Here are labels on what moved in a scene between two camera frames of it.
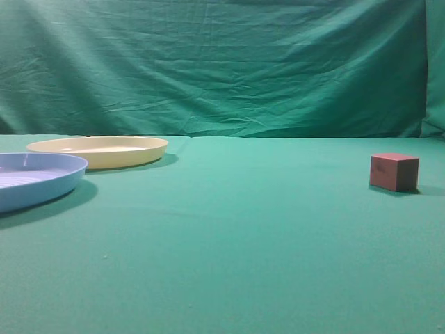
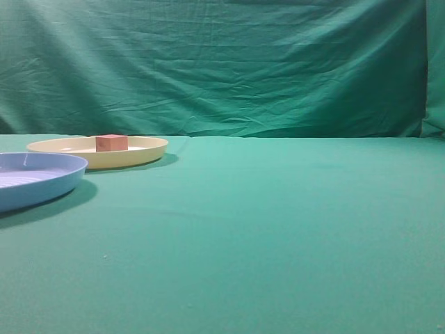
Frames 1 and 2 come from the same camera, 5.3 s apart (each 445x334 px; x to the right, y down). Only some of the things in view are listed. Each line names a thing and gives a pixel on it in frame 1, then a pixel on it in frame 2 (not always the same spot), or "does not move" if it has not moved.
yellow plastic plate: (104, 152) does not move
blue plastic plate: (30, 179) does not move
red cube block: (395, 172) -> (111, 142)
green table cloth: (231, 234) does not move
